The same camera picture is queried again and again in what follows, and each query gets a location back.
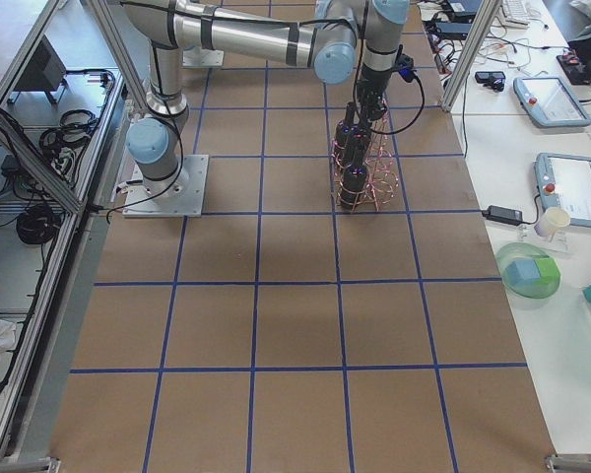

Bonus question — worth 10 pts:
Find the small black power adapter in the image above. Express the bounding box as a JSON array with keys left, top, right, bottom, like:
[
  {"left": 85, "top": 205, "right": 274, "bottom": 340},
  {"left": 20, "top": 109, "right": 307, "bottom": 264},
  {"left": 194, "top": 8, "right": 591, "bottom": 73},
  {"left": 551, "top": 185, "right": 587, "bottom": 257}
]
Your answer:
[{"left": 482, "top": 205, "right": 523, "bottom": 227}]

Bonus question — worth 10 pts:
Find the lower blue teach pendant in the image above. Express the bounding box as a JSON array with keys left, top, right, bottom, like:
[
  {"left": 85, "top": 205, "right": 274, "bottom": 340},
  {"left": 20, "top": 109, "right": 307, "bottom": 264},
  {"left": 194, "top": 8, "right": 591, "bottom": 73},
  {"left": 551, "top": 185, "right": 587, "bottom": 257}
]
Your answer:
[{"left": 534, "top": 153, "right": 591, "bottom": 228}]

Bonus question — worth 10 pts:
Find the upper blue teach pendant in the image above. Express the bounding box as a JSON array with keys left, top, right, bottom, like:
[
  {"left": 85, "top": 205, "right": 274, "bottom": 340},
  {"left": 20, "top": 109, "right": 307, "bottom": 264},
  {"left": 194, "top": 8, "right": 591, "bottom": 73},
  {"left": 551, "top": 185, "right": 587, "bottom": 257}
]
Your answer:
[{"left": 513, "top": 76, "right": 591, "bottom": 128}]

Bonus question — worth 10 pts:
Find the green bowl with blocks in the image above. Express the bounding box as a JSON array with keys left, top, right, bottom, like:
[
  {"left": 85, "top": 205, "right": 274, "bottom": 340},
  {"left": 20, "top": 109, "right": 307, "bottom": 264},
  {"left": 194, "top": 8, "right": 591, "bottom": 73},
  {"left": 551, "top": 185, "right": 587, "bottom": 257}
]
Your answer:
[{"left": 495, "top": 242, "right": 561, "bottom": 299}]

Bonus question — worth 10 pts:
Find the white paper cup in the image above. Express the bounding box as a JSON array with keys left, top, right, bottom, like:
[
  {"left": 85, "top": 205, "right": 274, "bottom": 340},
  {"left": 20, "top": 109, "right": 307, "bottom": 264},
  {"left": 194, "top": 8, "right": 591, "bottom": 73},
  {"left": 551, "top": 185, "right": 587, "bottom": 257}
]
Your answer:
[{"left": 534, "top": 207, "right": 571, "bottom": 238}]

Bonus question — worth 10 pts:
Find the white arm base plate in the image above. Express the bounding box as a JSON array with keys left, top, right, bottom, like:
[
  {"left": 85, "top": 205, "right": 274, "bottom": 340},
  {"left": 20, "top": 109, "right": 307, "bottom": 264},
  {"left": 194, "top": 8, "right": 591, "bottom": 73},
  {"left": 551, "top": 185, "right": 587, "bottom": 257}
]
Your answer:
[
  {"left": 182, "top": 46, "right": 225, "bottom": 69},
  {"left": 121, "top": 155, "right": 209, "bottom": 218}
]

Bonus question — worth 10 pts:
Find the aluminium frame post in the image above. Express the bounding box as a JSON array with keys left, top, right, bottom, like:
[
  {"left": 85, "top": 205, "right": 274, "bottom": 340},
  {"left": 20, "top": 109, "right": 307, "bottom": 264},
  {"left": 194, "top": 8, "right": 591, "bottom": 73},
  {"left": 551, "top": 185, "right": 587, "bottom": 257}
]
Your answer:
[{"left": 440, "top": 0, "right": 502, "bottom": 112}]

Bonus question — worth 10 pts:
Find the near wine bottle in basket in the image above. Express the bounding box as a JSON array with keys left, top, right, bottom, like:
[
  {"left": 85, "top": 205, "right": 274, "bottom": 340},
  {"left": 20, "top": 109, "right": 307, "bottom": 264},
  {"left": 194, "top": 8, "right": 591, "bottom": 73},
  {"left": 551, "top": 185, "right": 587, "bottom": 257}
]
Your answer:
[{"left": 339, "top": 149, "right": 368, "bottom": 210}]

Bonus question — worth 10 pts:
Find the blue teach pendant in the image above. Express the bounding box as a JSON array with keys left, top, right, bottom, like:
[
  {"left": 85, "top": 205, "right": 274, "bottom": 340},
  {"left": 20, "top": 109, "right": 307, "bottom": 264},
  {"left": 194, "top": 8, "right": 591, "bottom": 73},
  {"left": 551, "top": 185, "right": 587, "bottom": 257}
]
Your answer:
[
  {"left": 534, "top": 153, "right": 591, "bottom": 228},
  {"left": 513, "top": 76, "right": 591, "bottom": 128}
]

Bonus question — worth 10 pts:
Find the copper wire wine basket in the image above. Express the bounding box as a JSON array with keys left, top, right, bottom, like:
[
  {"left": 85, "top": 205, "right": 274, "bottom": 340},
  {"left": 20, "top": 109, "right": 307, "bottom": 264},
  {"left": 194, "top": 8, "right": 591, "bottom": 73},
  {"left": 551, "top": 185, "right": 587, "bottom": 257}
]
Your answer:
[{"left": 331, "top": 110, "right": 399, "bottom": 212}]

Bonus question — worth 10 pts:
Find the wine bottle in basket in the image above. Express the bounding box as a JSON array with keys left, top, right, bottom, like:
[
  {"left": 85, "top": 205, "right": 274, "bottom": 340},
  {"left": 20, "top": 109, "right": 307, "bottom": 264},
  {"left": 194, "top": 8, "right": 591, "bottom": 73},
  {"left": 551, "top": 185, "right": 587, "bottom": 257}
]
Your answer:
[
  {"left": 333, "top": 101, "right": 357, "bottom": 168},
  {"left": 339, "top": 149, "right": 368, "bottom": 210}
]

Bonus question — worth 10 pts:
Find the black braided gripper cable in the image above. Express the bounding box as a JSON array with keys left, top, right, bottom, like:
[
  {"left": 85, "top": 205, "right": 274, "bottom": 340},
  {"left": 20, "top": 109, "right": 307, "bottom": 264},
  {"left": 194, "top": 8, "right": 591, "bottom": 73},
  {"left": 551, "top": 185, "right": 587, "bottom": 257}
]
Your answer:
[{"left": 368, "top": 73, "right": 427, "bottom": 137}]

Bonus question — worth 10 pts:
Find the far wine bottle in basket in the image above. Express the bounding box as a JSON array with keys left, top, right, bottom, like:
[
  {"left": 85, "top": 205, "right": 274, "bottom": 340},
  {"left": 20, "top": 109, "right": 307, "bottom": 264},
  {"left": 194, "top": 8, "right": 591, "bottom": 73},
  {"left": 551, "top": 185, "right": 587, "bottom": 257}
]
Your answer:
[{"left": 333, "top": 101, "right": 357, "bottom": 168}]

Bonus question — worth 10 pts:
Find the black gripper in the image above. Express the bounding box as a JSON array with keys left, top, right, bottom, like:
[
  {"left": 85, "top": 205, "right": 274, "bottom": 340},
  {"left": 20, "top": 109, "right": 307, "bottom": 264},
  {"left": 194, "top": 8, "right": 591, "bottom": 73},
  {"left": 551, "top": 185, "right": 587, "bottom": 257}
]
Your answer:
[{"left": 357, "top": 66, "right": 391, "bottom": 123}]

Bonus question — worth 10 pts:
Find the dark glass wine bottle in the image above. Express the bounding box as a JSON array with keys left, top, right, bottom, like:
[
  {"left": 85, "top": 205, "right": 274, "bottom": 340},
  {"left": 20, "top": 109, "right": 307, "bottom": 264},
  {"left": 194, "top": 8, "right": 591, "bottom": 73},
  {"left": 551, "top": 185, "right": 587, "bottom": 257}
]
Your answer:
[{"left": 342, "top": 125, "right": 371, "bottom": 169}]

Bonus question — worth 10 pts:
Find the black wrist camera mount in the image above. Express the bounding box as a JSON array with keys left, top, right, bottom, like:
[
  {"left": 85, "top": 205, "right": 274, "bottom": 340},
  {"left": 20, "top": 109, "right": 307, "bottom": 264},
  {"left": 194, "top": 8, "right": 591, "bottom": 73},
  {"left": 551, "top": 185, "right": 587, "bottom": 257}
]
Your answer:
[{"left": 394, "top": 45, "right": 416, "bottom": 83}]

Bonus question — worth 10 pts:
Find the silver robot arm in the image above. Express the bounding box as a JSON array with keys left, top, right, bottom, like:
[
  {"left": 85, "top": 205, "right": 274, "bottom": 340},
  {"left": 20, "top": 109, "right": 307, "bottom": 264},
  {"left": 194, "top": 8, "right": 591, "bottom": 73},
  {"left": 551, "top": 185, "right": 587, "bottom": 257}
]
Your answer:
[{"left": 121, "top": 1, "right": 414, "bottom": 199}]

